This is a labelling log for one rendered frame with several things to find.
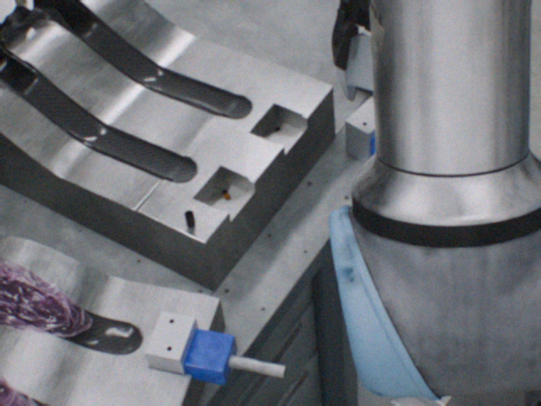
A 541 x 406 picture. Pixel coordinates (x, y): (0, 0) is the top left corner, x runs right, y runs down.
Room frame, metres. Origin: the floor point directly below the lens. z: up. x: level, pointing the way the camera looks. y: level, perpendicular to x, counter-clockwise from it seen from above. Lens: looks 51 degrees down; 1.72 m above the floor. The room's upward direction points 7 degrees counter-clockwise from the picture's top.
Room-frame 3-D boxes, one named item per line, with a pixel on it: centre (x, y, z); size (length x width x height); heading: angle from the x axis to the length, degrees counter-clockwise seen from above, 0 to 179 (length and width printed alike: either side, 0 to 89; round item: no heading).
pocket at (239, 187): (0.72, 0.04, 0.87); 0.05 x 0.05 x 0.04; 52
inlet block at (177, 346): (0.53, 0.06, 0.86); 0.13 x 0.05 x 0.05; 69
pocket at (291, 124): (0.80, -0.02, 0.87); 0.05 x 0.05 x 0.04; 52
